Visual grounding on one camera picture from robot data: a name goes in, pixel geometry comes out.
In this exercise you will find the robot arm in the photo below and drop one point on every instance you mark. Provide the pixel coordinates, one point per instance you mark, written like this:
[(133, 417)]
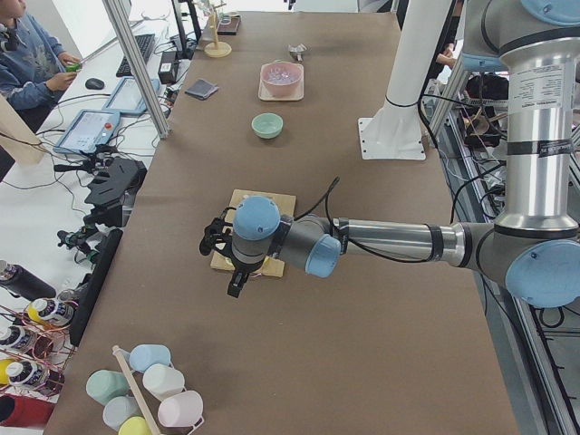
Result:
[(531, 248)]

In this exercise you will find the yellow cup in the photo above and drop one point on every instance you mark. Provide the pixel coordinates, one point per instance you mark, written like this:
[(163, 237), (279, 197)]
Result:
[(135, 425)]

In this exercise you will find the grey folded cloth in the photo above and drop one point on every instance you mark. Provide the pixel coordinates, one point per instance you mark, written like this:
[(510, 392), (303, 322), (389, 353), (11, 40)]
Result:
[(201, 89)]

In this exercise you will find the wooden cutting board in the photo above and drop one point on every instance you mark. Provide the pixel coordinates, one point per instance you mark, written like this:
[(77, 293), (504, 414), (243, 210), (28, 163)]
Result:
[(271, 267)]

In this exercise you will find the black water bottle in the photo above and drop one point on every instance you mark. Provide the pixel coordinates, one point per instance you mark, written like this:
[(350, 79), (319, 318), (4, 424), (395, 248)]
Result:
[(22, 283)]

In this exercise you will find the white cup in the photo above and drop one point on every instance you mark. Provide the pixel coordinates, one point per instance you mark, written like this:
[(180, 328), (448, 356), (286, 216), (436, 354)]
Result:
[(163, 381)]

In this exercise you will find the blue teach pendant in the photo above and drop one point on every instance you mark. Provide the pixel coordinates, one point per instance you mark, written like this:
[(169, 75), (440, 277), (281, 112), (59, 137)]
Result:
[(88, 130), (126, 98)]

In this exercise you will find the wooden mug tree stand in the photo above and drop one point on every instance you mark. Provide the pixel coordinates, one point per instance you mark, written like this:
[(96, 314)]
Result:
[(216, 48)]

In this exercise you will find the pink cup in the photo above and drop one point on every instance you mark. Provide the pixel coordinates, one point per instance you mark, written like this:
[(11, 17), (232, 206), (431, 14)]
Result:
[(184, 409)]

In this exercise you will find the metal ice scoop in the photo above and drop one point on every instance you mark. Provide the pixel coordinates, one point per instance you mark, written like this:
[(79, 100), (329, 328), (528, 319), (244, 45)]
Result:
[(297, 52)]

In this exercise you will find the blue teach pendant far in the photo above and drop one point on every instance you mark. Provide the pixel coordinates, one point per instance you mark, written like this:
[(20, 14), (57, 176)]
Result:
[(126, 98)]

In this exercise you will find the pile of clear ice cubes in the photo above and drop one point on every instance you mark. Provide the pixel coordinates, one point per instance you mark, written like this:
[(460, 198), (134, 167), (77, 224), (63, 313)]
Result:
[(281, 75)]

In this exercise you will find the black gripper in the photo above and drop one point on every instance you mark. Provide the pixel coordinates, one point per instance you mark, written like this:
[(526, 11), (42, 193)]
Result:
[(239, 268)]

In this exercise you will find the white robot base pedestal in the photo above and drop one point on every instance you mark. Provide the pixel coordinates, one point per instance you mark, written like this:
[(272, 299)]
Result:
[(394, 132)]

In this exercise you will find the cream serving tray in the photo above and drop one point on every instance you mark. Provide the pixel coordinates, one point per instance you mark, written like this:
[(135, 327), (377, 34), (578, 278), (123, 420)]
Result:
[(297, 95)]

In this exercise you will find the black computer mouse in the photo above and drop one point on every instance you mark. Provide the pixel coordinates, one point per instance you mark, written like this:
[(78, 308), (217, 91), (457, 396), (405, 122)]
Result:
[(94, 84)]

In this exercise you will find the light blue cup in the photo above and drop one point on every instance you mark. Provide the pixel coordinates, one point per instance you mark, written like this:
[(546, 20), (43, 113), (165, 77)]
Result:
[(143, 356)]

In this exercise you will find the pink bowl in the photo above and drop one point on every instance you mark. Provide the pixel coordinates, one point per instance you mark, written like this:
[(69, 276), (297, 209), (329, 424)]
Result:
[(281, 90)]

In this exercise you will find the blue teach pendant near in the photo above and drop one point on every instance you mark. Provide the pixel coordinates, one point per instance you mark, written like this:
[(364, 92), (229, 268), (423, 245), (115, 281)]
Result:
[(88, 130)]

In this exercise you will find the grey blue cup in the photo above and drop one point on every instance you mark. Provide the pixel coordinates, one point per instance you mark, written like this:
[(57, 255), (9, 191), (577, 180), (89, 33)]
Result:
[(118, 410)]

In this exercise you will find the mint green bowl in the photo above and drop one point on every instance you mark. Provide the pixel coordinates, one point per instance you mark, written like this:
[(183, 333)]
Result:
[(267, 125)]

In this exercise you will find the person in blue hoodie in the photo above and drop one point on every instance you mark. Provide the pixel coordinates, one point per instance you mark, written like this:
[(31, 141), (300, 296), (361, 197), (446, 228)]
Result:
[(33, 65)]

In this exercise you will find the mint green cup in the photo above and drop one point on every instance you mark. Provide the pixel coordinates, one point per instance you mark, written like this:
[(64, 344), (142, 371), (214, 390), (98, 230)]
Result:
[(105, 385)]

